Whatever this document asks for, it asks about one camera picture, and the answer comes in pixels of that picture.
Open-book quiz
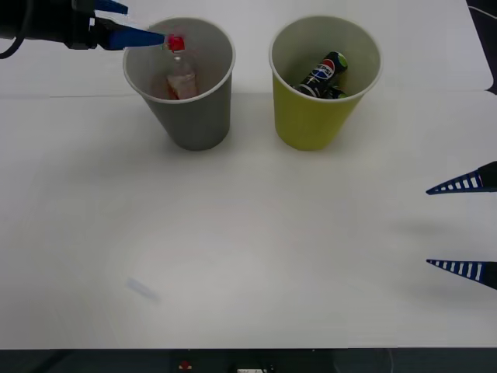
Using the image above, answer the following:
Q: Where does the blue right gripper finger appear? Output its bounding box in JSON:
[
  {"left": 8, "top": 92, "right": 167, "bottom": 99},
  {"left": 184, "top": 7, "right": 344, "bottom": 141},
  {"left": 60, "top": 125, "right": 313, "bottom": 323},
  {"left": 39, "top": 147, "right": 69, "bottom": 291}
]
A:
[
  {"left": 425, "top": 160, "right": 497, "bottom": 196},
  {"left": 425, "top": 259, "right": 497, "bottom": 291}
]

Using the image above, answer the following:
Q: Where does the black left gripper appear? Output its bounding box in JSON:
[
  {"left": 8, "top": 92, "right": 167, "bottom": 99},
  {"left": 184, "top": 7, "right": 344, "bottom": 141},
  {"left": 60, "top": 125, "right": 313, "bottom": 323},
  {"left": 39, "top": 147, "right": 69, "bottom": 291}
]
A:
[{"left": 64, "top": 0, "right": 166, "bottom": 51}]

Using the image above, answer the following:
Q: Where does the clear bottle with red cap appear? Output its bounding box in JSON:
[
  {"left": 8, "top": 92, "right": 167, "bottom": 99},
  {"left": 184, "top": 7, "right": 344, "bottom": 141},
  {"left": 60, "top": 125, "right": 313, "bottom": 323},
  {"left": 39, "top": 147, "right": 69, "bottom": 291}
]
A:
[{"left": 162, "top": 33, "right": 200, "bottom": 101}]

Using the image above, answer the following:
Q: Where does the grey plastic bin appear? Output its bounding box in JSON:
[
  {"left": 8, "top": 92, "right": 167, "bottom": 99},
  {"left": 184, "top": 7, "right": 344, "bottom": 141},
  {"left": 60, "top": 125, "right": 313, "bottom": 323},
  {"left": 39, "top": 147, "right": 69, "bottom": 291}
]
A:
[{"left": 122, "top": 16, "right": 237, "bottom": 152}]

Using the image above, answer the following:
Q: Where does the yellow-green plastic bin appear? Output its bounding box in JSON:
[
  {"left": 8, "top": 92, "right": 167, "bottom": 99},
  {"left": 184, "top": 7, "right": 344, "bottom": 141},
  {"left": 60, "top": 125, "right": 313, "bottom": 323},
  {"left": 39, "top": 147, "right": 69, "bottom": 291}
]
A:
[{"left": 268, "top": 15, "right": 384, "bottom": 152}]

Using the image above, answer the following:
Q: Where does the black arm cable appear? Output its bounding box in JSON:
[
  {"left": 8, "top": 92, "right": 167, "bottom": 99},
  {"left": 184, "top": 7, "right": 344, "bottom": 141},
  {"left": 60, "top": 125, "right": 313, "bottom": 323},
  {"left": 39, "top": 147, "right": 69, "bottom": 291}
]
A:
[{"left": 0, "top": 15, "right": 32, "bottom": 60}]

